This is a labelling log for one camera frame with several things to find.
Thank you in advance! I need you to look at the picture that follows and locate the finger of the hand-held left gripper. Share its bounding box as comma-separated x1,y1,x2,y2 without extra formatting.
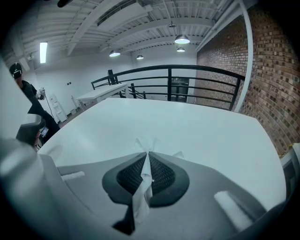
15,114,46,147

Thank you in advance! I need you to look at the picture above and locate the white ceiling air conditioner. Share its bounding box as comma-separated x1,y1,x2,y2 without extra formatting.
97,4,151,27

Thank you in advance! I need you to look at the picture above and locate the white tissue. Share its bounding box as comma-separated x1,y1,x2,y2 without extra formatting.
132,137,185,225

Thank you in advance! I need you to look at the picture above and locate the black metal railing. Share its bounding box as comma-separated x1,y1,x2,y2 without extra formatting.
90,65,246,111

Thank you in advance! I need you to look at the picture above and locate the ceiling strip light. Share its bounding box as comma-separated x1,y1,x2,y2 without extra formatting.
39,42,48,64

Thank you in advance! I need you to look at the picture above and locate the white work table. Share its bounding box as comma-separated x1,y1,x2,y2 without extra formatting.
37,97,288,211

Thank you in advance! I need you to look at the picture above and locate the white column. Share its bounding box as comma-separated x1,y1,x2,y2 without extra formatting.
233,0,254,113

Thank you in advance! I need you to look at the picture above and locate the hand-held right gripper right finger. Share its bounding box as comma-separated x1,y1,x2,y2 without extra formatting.
131,151,268,237

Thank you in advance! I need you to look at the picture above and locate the white rectangular table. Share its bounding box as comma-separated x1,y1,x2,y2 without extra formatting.
75,82,129,111

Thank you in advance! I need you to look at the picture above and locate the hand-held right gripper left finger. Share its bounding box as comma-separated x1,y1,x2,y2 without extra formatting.
57,152,147,227

